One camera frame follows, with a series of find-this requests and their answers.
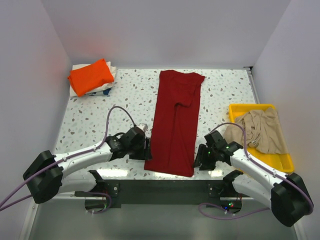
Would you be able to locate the folded orange t-shirt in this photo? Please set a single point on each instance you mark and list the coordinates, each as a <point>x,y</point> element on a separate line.
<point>88,78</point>

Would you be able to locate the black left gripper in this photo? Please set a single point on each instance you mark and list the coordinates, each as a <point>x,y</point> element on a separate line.
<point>145,153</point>

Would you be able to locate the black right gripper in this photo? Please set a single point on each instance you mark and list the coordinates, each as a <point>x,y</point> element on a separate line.
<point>200,159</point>

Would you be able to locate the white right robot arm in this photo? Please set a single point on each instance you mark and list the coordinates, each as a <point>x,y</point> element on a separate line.
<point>286,195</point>

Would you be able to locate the dark red t-shirt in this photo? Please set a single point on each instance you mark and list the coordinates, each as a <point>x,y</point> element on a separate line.
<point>174,130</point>

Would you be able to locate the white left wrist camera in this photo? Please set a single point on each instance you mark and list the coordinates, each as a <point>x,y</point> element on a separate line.
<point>143,127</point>

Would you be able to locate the yellow plastic bin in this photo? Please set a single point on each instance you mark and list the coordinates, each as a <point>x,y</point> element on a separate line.
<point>281,162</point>

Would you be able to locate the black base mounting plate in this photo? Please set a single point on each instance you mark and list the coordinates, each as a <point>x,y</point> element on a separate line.
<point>157,192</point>

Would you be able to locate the beige t-shirt in bin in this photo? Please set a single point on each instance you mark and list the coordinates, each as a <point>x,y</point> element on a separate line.
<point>260,129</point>

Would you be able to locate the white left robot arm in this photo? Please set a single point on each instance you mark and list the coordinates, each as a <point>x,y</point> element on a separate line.
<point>50,175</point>

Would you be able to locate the folded white t-shirt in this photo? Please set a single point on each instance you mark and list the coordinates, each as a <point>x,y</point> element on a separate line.
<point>99,91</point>

